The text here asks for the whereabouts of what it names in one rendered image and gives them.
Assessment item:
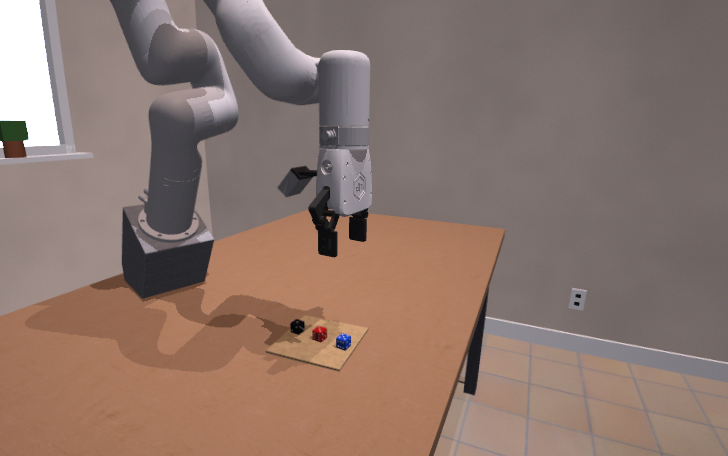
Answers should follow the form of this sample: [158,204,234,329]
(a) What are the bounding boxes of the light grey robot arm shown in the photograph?
[110,0,370,243]

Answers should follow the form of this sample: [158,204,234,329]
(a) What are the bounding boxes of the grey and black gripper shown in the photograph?
[308,145,372,257]

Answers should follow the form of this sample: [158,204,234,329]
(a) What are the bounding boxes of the black die with white pips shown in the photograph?
[290,319,305,335]

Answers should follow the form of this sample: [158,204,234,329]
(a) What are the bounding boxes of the red die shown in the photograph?
[312,326,327,342]

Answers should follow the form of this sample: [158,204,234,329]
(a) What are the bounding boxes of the tan mat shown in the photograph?
[266,315,369,372]

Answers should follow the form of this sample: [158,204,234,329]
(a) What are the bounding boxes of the blue die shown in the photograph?
[336,333,351,351]

